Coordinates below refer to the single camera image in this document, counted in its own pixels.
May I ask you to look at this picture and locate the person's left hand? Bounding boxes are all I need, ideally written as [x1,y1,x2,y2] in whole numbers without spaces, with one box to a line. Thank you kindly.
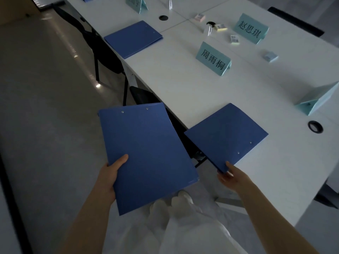
[94,154,129,206]

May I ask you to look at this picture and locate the person's right hand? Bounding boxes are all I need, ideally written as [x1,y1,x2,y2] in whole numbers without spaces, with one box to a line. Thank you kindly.
[217,161,254,195]

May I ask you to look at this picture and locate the person's right forearm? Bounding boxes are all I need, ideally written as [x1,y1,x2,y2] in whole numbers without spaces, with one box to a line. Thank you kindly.
[238,181,322,254]

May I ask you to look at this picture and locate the person's left forearm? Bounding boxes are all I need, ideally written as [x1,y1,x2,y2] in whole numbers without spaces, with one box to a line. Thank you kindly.
[57,186,114,254]

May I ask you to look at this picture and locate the person's white clothing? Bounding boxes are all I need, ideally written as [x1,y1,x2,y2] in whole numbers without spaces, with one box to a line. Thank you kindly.
[111,190,249,254]

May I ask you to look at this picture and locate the black office chair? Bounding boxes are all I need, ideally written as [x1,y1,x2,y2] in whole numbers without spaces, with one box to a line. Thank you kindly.
[313,177,339,209]
[52,4,127,106]
[267,6,325,38]
[129,86,210,168]

